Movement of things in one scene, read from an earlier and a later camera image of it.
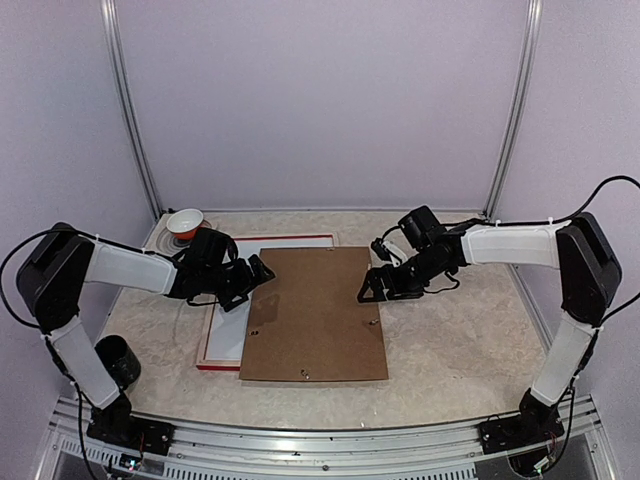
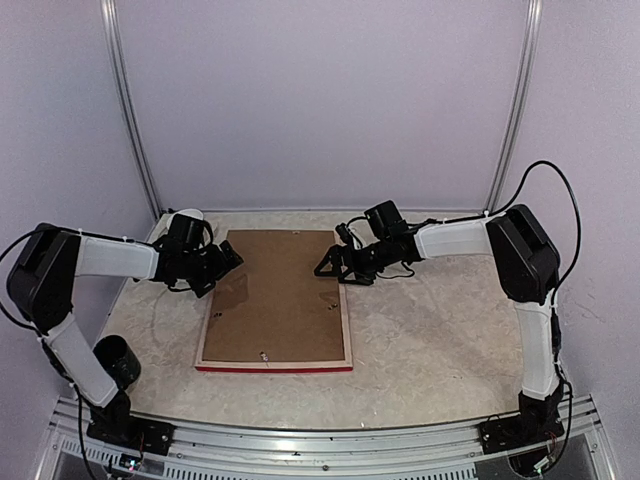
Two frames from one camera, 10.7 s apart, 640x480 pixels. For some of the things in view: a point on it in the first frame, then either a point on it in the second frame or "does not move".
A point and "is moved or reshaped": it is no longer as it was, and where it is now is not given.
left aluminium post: x=110 y=17 does not move
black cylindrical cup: x=120 y=360 does not move
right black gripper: x=375 y=276 to x=335 y=252
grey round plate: x=170 y=244 to x=217 y=233
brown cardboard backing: x=306 y=322 is moved or reshaped
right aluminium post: x=531 y=54 does not move
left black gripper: x=246 y=279 to x=234 y=260
